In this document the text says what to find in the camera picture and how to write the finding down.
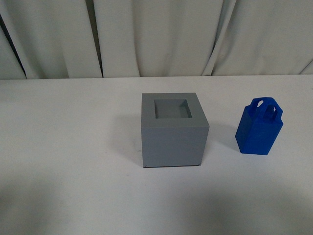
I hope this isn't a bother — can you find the blue plastic part with handle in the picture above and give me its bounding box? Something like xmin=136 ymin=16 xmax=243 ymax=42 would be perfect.
xmin=235 ymin=97 xmax=283 ymax=155

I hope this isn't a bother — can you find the gray cube base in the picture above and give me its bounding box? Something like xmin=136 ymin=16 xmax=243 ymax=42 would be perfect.
xmin=141 ymin=93 xmax=210 ymax=167

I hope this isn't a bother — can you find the white curtain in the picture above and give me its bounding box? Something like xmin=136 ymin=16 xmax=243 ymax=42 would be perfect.
xmin=0 ymin=0 xmax=313 ymax=79

